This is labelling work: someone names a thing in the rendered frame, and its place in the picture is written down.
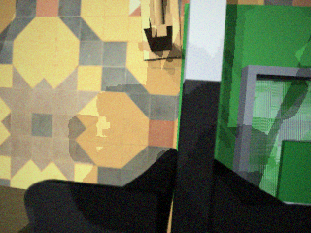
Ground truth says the green mat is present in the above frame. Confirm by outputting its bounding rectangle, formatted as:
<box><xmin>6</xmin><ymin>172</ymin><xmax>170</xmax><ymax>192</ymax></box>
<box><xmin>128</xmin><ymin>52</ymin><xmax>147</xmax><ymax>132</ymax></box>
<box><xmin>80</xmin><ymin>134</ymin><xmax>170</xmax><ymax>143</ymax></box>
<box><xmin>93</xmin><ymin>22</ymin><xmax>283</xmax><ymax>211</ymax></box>
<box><xmin>176</xmin><ymin>4</ymin><xmax>311</xmax><ymax>170</ymax></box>

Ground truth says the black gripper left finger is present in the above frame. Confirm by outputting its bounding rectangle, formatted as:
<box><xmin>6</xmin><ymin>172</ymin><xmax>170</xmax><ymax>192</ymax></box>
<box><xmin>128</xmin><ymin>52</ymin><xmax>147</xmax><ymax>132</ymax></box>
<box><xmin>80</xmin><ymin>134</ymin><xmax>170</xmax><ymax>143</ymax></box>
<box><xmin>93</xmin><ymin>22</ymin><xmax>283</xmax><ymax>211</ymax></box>
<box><xmin>24</xmin><ymin>149</ymin><xmax>177</xmax><ymax>233</ymax></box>

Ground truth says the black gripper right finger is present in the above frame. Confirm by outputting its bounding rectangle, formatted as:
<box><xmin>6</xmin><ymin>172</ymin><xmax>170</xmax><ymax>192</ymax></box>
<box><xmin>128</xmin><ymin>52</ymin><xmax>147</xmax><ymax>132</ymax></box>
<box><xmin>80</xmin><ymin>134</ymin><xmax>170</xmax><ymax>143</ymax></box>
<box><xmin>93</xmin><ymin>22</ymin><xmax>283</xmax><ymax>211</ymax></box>
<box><xmin>207</xmin><ymin>159</ymin><xmax>311</xmax><ymax>233</ymax></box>

